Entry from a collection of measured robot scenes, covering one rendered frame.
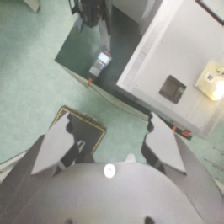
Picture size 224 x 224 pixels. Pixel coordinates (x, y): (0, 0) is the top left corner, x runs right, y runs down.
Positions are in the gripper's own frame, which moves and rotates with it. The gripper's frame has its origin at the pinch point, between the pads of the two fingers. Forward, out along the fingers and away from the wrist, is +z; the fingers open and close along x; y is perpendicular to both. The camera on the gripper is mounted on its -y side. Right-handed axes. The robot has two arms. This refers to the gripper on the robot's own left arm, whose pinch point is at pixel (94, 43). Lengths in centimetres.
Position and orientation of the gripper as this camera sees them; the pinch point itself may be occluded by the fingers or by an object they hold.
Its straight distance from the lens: 45.0
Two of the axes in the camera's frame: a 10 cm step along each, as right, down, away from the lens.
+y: -5.1, 8.3, -2.4
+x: 8.3, 5.5, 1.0
